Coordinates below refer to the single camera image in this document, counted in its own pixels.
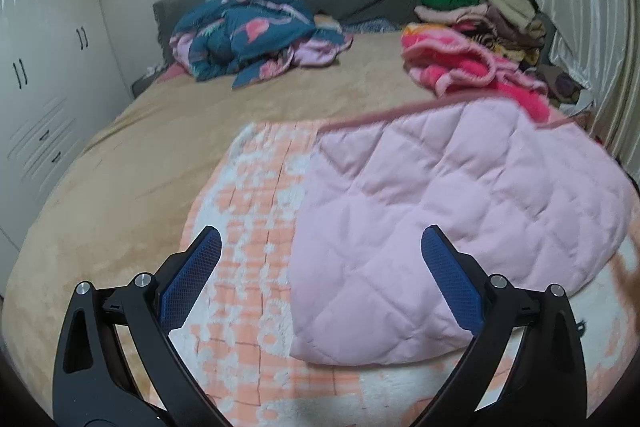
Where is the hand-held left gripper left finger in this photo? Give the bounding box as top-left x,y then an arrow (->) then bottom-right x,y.
51,225 -> 231,427

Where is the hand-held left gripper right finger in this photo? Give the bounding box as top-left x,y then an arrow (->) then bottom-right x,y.
415,225 -> 588,427

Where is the pink quilted jacket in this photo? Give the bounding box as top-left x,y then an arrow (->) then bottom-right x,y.
287,97 -> 640,365

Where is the pile of mixed clothes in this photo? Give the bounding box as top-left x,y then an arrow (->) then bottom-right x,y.
414,0 -> 583,105

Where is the orange white checkered blanket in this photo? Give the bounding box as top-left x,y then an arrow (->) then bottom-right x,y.
167,122 -> 636,427

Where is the bed with tan cover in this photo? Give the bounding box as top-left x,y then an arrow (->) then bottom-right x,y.
0,27 -> 640,427

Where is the hot pink fleece garment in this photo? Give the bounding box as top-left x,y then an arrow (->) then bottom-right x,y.
401,22 -> 553,122

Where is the teal flamingo print quilt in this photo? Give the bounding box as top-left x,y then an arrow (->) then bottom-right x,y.
169,0 -> 353,88

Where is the blue patterned pillow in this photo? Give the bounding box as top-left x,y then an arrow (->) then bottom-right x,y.
345,18 -> 401,35

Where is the white glossy wardrobe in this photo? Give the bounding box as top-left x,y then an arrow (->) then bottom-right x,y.
0,0 -> 133,258

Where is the white satin curtain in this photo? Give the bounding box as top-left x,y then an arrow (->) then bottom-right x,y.
525,0 -> 640,168

